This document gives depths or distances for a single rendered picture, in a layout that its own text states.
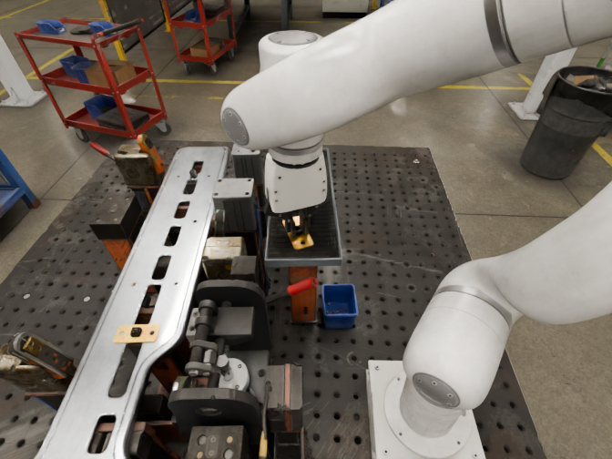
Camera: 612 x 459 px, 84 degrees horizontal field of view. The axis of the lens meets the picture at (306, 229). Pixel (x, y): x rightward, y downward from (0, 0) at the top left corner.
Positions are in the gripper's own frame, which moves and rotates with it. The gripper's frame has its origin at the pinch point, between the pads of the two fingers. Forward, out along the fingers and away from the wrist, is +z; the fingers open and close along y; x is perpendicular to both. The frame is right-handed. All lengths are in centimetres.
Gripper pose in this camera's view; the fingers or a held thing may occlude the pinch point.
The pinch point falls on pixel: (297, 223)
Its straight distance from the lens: 63.4
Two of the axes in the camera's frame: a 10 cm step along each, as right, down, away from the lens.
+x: 3.4, 6.7, -6.7
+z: 0.0, 7.1, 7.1
